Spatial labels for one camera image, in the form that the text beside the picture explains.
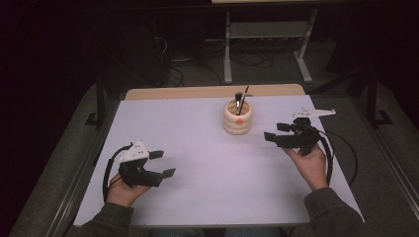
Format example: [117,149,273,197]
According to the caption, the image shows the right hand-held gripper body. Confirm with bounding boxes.
[276,107,337,157]

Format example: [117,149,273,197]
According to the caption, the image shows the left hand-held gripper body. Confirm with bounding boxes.
[118,140,164,189]

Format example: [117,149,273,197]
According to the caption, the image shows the cream ribbed brush holder cup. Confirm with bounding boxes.
[222,98,254,136]

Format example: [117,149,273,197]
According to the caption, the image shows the black fluffy makeup brush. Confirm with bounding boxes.
[234,92,244,117]

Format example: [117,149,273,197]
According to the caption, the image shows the thin black spoolie brush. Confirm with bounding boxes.
[237,85,251,117]

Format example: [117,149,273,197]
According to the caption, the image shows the person's left hand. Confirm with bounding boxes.
[106,180,151,208]

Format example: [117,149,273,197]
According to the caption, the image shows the person's right hand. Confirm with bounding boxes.
[283,144,329,193]

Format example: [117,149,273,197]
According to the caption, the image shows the white table cover board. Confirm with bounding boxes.
[72,94,366,229]

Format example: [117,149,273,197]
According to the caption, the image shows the black metal stand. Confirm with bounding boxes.
[365,68,395,128]
[85,74,109,129]

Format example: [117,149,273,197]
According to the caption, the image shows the white metal stand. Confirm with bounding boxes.
[222,9,319,85]

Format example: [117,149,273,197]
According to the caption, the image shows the left hand-held gripper cable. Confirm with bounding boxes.
[102,142,134,203]

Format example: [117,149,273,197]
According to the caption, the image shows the hand-held gripper cable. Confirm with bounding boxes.
[317,129,335,186]
[102,142,134,203]

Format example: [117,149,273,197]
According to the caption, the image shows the right hand-held gripper cable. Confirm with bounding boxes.
[317,129,335,186]

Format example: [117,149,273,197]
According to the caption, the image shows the black floor cable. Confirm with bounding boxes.
[324,129,360,188]

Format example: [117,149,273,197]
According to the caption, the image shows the tangle of floor cables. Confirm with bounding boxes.
[153,35,275,87]

